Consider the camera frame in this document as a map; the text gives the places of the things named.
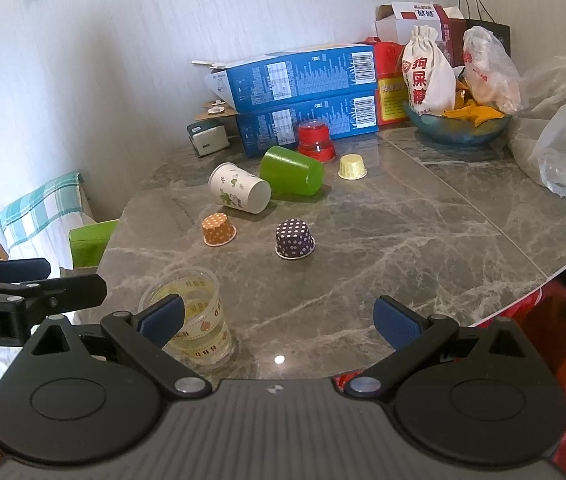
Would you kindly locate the green plastic cup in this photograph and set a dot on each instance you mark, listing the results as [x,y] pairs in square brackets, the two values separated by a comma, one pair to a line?
[290,170]

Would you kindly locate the orange snack packets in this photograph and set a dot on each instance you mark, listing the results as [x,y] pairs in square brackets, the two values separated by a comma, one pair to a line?
[470,110]

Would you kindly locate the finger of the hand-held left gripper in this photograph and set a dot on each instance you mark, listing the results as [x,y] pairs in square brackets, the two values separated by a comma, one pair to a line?
[20,270]
[73,292]

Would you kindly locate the blue glass bowl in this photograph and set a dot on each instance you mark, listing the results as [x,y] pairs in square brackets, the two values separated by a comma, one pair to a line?
[455,132]

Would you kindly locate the black paper bag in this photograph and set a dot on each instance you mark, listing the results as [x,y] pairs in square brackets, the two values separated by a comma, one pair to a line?
[498,27]

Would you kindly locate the dark red box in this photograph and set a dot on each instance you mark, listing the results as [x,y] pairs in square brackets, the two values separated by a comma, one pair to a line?
[453,35]

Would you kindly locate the white cardboard box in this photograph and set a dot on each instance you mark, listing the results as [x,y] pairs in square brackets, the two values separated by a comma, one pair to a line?
[393,22]

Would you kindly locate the blue cardboard box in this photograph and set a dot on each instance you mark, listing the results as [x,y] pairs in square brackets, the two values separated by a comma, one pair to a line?
[283,127]
[293,75]

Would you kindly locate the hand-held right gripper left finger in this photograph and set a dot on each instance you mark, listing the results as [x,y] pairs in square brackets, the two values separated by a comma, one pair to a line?
[163,319]

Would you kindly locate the white paper cup green print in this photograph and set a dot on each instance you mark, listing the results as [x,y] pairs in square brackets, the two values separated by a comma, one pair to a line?
[235,187]

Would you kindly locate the red box yellow label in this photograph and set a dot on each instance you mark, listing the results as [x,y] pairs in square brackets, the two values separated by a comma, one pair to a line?
[388,90]

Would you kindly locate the clear printed plastic cup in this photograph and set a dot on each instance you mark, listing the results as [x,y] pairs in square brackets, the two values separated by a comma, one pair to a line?
[203,310]

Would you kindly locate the orange dotted paper cup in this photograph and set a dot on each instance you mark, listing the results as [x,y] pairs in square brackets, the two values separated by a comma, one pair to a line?
[218,230]

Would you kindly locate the red plastic cup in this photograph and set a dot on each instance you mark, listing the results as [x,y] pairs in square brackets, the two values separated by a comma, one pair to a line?
[314,137]

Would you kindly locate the white plastic bag red print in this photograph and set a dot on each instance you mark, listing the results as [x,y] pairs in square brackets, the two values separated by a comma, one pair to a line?
[488,70]

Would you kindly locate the purple dotted paper cup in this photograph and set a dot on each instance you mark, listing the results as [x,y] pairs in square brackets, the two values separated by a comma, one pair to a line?
[294,239]

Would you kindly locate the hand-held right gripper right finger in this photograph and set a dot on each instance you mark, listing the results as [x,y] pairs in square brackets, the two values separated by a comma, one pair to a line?
[395,322]

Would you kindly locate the teal checked cloth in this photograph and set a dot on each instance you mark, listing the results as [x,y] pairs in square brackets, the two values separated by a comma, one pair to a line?
[38,210]

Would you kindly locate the yellow paper cup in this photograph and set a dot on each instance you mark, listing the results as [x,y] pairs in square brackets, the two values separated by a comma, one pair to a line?
[352,167]

